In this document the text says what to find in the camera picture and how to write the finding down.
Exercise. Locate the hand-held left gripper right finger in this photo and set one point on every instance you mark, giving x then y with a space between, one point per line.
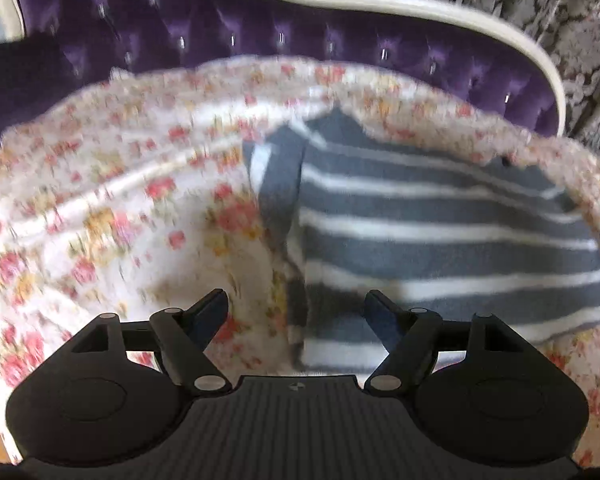
380 312

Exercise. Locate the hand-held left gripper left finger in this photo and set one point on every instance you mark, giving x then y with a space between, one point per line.
212 310

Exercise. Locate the grey white striped cardigan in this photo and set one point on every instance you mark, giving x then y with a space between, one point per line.
430 240

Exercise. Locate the floral blanket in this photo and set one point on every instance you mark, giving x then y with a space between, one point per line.
105 200

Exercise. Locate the grey damask curtain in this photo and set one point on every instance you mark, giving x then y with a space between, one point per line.
580 35

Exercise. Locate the purple tufted sofa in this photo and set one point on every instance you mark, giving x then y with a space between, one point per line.
180 35

